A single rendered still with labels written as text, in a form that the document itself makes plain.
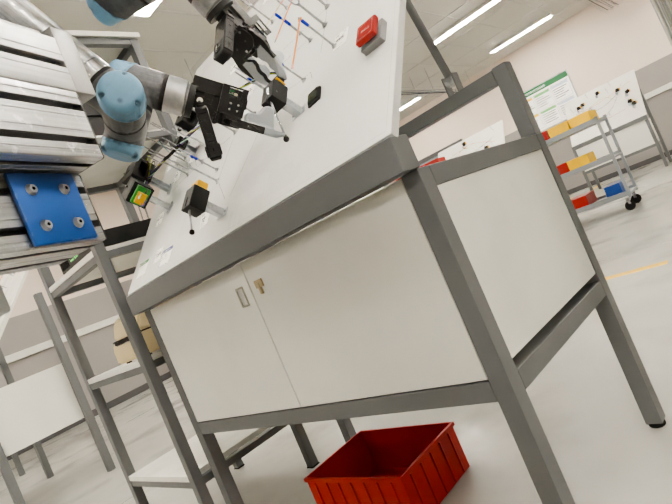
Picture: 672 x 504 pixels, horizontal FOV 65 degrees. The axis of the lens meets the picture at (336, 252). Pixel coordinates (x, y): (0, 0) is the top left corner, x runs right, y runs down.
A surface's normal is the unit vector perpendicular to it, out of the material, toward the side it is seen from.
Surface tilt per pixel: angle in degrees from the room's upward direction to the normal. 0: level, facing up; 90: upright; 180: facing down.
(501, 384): 90
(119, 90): 90
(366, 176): 90
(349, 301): 90
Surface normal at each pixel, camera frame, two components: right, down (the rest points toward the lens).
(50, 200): 0.86, -0.37
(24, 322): 0.70, -0.31
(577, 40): -0.60, 0.25
